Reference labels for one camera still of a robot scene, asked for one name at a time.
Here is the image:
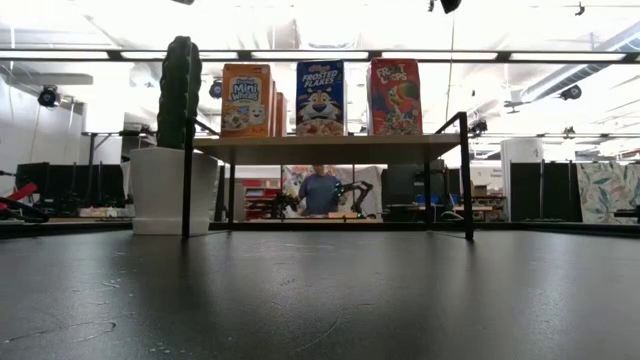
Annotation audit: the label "blue Frosted Flakes cereal box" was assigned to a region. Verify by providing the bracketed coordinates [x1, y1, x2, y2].
[295, 59, 347, 138]

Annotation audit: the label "green cactus plant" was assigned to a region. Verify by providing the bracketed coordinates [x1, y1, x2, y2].
[156, 35, 203, 151]

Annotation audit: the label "dark background cabinet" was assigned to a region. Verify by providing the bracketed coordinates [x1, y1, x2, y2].
[382, 159, 451, 222]

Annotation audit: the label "black background monitors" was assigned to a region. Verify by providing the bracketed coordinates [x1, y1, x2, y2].
[14, 160, 126, 217]

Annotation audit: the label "red background shelving unit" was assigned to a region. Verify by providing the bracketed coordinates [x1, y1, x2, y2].
[243, 179, 282, 221]

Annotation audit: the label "black partition panels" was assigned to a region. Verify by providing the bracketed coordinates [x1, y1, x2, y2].
[509, 160, 584, 224]

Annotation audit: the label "red and black device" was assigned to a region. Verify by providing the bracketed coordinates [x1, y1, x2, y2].
[0, 169, 51, 225]

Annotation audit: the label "white background cabinet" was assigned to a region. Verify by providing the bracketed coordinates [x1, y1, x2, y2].
[500, 137, 545, 222]

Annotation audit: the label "black overhead frame bar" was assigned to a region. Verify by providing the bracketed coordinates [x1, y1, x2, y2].
[0, 48, 640, 65]

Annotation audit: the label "person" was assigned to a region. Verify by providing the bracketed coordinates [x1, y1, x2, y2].
[297, 164, 343, 218]

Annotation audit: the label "floral patterned panel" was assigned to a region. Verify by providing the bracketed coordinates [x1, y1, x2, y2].
[575, 162, 640, 225]

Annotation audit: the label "red Froot Loops cereal box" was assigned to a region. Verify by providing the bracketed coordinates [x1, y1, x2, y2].
[366, 57, 424, 137]

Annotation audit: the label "black table edge rail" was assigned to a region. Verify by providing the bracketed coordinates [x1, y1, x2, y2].
[0, 218, 640, 239]

